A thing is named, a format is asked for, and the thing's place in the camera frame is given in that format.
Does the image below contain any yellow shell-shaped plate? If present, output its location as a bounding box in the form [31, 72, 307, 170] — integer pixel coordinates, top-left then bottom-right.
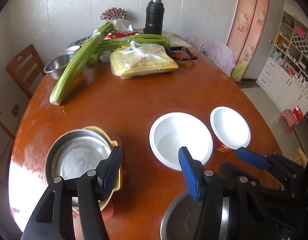
[84, 126, 123, 211]

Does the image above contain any large steel bowl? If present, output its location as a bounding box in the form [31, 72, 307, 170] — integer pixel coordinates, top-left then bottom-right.
[160, 188, 231, 240]

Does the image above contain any steel round pan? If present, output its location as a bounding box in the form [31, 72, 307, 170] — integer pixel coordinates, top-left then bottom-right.
[44, 128, 113, 208]

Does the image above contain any red noodle cup right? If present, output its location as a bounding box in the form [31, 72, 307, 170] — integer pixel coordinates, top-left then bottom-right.
[210, 106, 251, 153]

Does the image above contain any red noodle cup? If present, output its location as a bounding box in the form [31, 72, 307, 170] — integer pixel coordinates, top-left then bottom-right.
[149, 112, 213, 171]
[210, 106, 251, 153]

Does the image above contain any pink child stool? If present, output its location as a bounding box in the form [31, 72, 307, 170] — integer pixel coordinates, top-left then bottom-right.
[279, 106, 304, 133]

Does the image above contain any red noodle cup left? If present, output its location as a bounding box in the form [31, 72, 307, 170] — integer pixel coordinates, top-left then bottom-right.
[149, 112, 213, 171]

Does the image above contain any white shelf cabinet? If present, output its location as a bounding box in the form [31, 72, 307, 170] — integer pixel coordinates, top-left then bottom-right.
[256, 0, 308, 114]

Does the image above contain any pink cloth covered chair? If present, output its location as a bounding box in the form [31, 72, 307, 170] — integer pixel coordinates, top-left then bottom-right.
[188, 37, 236, 77]

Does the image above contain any yellow food plastic bag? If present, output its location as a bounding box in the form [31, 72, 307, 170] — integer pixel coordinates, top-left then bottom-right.
[110, 41, 178, 80]

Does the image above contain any small steel bowl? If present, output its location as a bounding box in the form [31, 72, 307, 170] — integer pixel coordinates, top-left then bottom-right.
[43, 51, 76, 81]

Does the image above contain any brown wooden slat chair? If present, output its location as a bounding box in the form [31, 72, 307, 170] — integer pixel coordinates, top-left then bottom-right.
[5, 44, 45, 99]

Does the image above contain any Hello Kitty sliding door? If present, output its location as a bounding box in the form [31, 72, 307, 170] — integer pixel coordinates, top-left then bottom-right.
[227, 0, 270, 82]

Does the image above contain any long green beans bundle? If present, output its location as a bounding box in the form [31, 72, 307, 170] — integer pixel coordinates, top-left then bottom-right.
[94, 33, 172, 54]

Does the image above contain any black thermos flask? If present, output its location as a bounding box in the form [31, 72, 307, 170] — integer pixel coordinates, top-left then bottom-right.
[143, 0, 165, 35]

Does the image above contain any celery bunch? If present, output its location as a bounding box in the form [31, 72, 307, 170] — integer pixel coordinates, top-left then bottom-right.
[49, 21, 117, 106]

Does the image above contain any low wall socket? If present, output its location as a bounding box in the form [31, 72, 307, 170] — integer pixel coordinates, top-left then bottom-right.
[11, 103, 19, 117]

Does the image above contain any black handled peeler tool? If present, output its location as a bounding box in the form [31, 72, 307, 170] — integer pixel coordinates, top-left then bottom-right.
[165, 46, 198, 62]

